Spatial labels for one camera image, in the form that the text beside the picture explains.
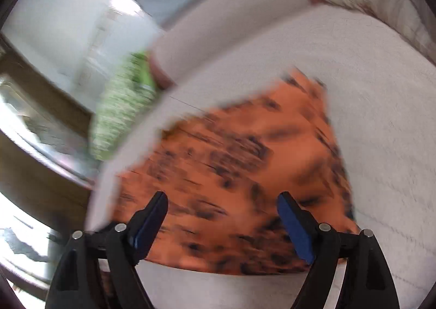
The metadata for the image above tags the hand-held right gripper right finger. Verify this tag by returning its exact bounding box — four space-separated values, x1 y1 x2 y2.
277 192 401 309

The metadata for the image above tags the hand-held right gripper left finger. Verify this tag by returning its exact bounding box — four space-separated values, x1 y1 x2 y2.
45 191 169 309

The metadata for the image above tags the orange floral blouse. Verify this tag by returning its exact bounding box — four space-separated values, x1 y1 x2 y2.
99 69 360 299

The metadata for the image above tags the green checkered pillow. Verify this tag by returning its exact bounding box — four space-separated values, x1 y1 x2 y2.
89 52 159 161

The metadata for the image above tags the stained glass door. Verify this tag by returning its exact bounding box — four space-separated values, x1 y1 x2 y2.
0 47 99 289

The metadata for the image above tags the pink sofa cushion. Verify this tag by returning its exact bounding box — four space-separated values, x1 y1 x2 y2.
150 0 322 88

